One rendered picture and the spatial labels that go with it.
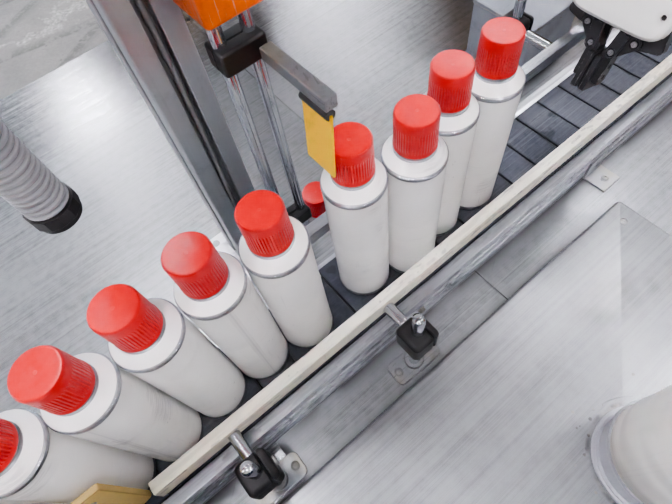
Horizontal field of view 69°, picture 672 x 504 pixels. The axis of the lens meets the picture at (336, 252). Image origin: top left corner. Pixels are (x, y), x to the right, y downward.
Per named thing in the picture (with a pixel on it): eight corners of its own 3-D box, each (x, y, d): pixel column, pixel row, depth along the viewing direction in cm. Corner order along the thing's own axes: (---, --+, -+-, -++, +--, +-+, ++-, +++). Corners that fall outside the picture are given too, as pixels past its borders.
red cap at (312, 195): (336, 199, 62) (333, 183, 59) (326, 221, 60) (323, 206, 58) (311, 193, 63) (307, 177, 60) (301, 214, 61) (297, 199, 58)
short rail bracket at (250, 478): (275, 504, 46) (240, 499, 35) (238, 449, 48) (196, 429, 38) (302, 480, 46) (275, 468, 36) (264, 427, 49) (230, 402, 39)
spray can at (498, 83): (466, 218, 53) (504, 63, 35) (434, 188, 55) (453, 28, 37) (501, 193, 54) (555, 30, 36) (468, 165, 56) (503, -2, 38)
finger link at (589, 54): (582, 13, 50) (550, 73, 55) (609, 27, 49) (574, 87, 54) (597, 9, 52) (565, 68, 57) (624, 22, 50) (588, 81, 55)
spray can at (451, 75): (431, 246, 52) (451, 100, 34) (399, 215, 54) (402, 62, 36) (467, 218, 53) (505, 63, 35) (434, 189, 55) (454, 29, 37)
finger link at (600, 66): (611, 28, 49) (575, 88, 54) (640, 42, 47) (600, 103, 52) (625, 23, 50) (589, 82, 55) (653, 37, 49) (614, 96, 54)
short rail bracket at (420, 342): (413, 380, 50) (418, 343, 39) (393, 359, 51) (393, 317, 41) (436, 360, 51) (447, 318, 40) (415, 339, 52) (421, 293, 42)
